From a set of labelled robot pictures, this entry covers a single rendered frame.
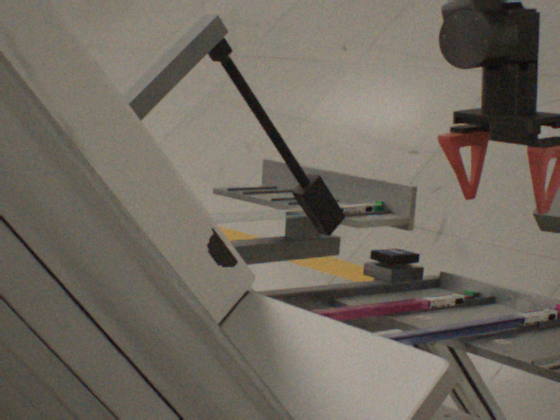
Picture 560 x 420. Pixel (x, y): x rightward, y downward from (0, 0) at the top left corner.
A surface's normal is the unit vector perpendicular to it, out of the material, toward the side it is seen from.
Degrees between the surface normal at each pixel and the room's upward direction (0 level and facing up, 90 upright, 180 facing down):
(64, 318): 90
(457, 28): 54
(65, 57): 90
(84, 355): 90
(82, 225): 90
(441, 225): 0
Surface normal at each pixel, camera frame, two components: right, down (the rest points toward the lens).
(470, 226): -0.48, -0.70
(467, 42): -0.63, 0.18
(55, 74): 0.64, 0.15
